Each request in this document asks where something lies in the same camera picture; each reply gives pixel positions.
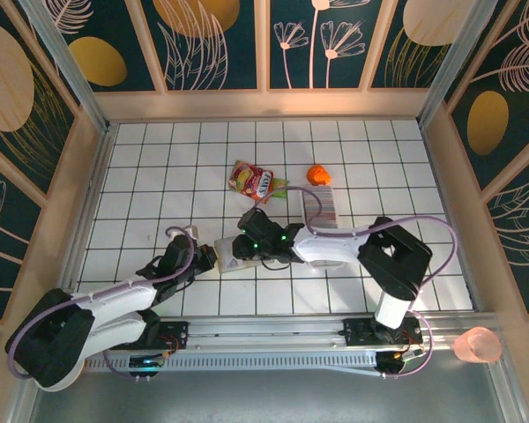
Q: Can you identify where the pink plastic cup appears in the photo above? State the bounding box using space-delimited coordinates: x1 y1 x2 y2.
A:
451 326 503 365

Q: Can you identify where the grey slotted cable duct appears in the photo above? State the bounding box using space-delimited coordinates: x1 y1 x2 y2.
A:
83 352 380 374

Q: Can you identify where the green card holder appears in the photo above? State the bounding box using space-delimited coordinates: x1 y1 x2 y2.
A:
213 237 265 275

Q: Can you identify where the aluminium frame post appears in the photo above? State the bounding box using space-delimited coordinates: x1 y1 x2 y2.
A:
416 0 497 129
16 0 112 134

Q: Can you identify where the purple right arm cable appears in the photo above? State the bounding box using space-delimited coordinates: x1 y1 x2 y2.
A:
253 186 458 380

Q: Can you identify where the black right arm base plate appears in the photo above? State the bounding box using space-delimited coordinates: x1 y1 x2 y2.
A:
343 317 423 349

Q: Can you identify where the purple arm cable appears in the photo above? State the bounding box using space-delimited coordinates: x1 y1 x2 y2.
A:
6 225 199 381
253 186 458 380

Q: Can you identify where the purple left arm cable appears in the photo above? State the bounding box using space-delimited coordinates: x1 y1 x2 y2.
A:
6 225 199 381

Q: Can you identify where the red and yellow candy bag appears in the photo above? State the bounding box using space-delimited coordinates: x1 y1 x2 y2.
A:
228 160 275 204

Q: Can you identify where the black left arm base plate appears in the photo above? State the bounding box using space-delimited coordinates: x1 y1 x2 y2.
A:
108 321 190 352

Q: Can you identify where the orange crumpled ball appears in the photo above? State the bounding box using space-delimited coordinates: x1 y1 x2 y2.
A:
306 164 332 186

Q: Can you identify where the white bowl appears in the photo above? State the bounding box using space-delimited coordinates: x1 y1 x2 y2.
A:
63 367 86 391

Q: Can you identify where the black controller board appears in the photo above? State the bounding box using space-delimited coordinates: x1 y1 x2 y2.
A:
129 354 165 381
376 350 426 380

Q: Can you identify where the aluminium mounting rail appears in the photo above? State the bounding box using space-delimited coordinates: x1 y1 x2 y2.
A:
26 312 499 353

